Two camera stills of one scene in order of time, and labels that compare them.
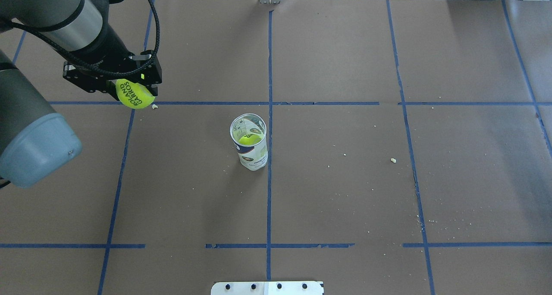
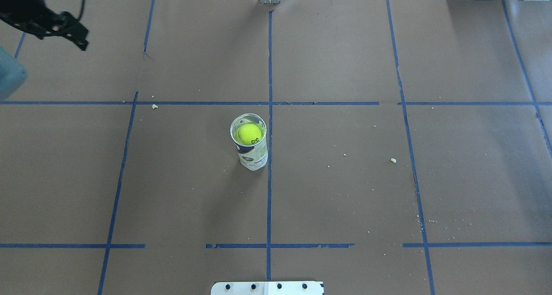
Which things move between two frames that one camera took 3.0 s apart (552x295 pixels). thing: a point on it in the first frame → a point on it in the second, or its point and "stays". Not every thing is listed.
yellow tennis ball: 134,95 → 249,134
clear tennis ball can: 249,133 stays
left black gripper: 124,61 → 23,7
